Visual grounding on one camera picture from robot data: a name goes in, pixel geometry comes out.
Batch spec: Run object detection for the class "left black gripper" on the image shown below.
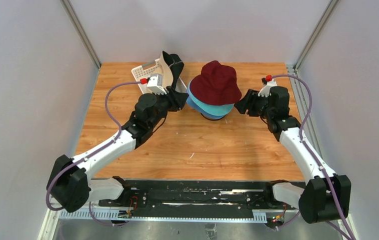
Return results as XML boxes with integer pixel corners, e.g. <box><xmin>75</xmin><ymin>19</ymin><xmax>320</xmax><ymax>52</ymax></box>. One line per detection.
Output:
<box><xmin>148</xmin><ymin>85</ymin><xmax>188</xmax><ymax>129</ymax></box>

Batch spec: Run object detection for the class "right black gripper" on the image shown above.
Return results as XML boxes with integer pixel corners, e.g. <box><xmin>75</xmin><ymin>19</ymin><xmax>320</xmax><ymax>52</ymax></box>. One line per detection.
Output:
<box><xmin>234</xmin><ymin>89</ymin><xmax>274</xmax><ymax>120</ymax></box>

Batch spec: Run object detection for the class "teal hat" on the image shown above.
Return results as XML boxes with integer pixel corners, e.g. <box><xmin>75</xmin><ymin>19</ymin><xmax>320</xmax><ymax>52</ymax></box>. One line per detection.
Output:
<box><xmin>187</xmin><ymin>82</ymin><xmax>235</xmax><ymax>117</ymax></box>

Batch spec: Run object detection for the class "dark red hat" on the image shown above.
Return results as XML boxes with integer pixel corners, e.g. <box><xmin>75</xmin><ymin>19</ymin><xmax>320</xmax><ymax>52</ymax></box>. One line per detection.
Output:
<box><xmin>189</xmin><ymin>60</ymin><xmax>242</xmax><ymax>106</ymax></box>

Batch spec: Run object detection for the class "beige bucket hat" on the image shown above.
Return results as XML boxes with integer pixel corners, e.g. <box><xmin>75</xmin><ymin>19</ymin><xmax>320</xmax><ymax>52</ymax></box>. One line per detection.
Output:
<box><xmin>154</xmin><ymin>51</ymin><xmax>175</xmax><ymax>88</ymax></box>

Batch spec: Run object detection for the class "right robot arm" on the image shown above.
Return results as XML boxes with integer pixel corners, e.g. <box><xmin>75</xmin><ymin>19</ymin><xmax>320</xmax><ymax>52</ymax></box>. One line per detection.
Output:
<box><xmin>234</xmin><ymin>86</ymin><xmax>352</xmax><ymax>224</ymax></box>

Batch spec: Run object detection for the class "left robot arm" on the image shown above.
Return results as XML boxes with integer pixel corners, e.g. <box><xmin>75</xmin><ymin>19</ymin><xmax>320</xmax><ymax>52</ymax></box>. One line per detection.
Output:
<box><xmin>45</xmin><ymin>86</ymin><xmax>189</xmax><ymax>213</ymax></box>

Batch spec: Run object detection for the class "black hat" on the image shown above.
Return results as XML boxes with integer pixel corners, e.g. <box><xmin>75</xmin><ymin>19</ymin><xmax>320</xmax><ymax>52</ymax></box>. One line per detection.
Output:
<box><xmin>169</xmin><ymin>53</ymin><xmax>185</xmax><ymax>89</ymax></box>

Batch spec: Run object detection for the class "white perforated plastic basket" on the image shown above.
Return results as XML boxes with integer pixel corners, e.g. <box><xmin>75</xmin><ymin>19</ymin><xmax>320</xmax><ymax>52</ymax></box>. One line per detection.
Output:
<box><xmin>131</xmin><ymin>58</ymin><xmax>187</xmax><ymax>93</ymax></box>

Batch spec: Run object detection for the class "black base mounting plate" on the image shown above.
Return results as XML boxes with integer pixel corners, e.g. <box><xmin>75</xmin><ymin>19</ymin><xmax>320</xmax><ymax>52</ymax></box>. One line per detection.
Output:
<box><xmin>86</xmin><ymin>178</ymin><xmax>311</xmax><ymax>220</ymax></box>

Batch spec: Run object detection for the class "black wire hat stand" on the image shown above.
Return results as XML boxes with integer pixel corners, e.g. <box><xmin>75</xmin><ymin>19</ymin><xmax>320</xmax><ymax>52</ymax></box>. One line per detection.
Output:
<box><xmin>201</xmin><ymin>113</ymin><xmax>225</xmax><ymax>121</ymax></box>

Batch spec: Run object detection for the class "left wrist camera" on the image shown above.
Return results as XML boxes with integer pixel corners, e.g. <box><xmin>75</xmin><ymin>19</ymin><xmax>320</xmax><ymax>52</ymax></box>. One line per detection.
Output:
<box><xmin>138</xmin><ymin>73</ymin><xmax>167</xmax><ymax>95</ymax></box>

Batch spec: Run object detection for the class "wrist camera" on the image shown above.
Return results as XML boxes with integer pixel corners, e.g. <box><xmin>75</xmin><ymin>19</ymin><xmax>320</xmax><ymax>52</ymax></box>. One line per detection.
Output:
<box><xmin>138</xmin><ymin>73</ymin><xmax>167</xmax><ymax>95</ymax></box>
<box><xmin>257</xmin><ymin>75</ymin><xmax>278</xmax><ymax>98</ymax></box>

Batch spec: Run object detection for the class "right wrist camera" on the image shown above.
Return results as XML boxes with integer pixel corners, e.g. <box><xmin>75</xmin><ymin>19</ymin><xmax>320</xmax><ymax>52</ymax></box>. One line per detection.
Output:
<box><xmin>257</xmin><ymin>75</ymin><xmax>278</xmax><ymax>98</ymax></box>

